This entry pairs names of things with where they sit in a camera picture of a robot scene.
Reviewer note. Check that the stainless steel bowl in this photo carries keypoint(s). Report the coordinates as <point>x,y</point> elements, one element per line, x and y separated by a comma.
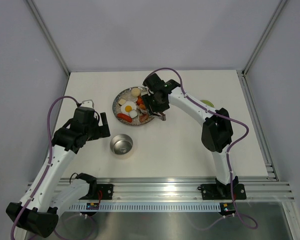
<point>121,146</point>

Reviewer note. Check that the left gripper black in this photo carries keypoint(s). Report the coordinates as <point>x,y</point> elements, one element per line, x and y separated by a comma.
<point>101,131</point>

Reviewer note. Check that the white rice cube toy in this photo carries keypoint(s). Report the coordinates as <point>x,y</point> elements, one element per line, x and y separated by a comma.
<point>133,114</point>

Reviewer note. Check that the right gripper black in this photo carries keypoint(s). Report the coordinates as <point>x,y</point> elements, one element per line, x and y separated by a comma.
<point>146,99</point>

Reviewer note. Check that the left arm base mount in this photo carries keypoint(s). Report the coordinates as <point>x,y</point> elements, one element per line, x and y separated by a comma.
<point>102,192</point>

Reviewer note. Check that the fried egg toy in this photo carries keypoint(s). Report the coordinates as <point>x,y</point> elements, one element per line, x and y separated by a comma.
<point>127,107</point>

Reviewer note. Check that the green round lid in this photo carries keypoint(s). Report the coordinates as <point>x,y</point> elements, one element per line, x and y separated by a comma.
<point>207,103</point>

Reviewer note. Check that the aluminium frame post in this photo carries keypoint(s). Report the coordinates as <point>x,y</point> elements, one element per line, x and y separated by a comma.
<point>265,35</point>
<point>47,35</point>

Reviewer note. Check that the bacon slice toy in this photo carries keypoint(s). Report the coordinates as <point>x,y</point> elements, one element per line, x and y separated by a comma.
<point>144,118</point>

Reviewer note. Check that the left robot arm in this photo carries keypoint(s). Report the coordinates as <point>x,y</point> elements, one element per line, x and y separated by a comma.
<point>39,211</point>

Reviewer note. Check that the stainless steel tongs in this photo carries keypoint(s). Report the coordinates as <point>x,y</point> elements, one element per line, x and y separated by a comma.
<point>151,115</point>

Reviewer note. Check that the aluminium front rail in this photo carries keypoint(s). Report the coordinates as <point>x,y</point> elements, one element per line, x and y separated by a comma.
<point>183,189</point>

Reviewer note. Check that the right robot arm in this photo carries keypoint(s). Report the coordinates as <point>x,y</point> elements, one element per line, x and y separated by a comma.
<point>216,127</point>

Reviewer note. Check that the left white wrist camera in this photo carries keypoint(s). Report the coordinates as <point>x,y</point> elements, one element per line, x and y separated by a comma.
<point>87,103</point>

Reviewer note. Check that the beige round bun toy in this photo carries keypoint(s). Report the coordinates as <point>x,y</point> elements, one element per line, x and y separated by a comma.
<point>135,92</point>

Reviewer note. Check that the left aluminium frame post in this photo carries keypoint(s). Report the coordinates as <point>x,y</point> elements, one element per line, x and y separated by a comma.
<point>47,35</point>

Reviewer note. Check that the orange fried shrimp toy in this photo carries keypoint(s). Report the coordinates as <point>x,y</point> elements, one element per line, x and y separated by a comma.
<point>142,108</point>

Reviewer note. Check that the white slotted cable duct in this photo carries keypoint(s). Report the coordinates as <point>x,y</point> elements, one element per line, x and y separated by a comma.
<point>145,207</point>

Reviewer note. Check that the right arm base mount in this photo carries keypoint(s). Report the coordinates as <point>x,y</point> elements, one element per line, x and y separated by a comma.
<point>217,192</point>

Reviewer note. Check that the right aluminium frame post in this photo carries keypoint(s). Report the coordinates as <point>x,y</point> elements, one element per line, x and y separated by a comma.
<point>265,35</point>

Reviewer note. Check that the silver patterned plate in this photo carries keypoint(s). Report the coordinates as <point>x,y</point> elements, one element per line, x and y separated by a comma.
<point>126,94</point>

